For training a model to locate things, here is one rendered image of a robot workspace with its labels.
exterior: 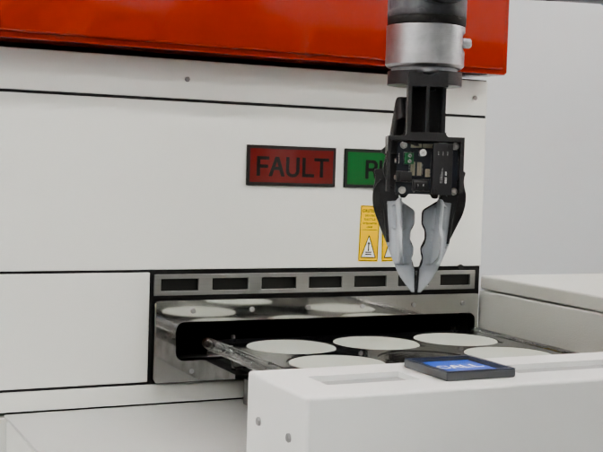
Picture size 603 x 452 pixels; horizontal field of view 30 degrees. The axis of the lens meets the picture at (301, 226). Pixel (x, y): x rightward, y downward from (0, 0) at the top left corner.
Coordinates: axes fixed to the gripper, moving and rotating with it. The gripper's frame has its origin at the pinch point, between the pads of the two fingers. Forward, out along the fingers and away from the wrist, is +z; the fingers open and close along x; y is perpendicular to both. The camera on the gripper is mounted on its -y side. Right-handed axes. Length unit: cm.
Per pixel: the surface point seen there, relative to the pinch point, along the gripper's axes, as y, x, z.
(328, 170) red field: -26.9, -9.1, -10.2
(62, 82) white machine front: -12.1, -38.4, -19.0
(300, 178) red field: -25.1, -12.5, -9.3
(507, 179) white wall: -220, 42, -8
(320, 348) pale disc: -12.8, -9.3, 9.4
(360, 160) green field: -28.8, -5.3, -11.6
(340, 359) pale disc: -6.0, -7.1, 9.3
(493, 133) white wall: -218, 37, -22
